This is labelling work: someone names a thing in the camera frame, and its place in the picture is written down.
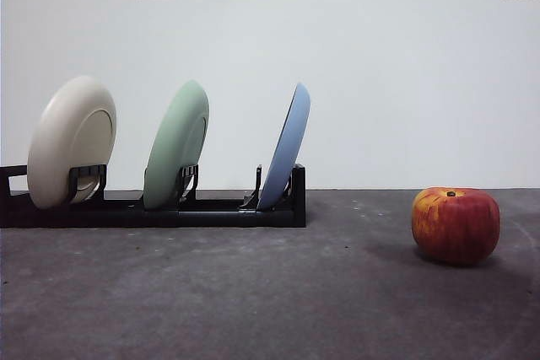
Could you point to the blue plate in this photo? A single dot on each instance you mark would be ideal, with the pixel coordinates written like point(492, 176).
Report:
point(291, 132)

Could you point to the red yellow apple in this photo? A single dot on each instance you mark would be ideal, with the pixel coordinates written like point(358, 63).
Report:
point(455, 229)

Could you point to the black plate rack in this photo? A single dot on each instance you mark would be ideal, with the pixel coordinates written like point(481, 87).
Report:
point(211, 218)

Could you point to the green plate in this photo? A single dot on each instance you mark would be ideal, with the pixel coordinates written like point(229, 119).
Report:
point(177, 141)

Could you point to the cream plate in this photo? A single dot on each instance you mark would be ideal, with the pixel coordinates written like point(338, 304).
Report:
point(59, 136)

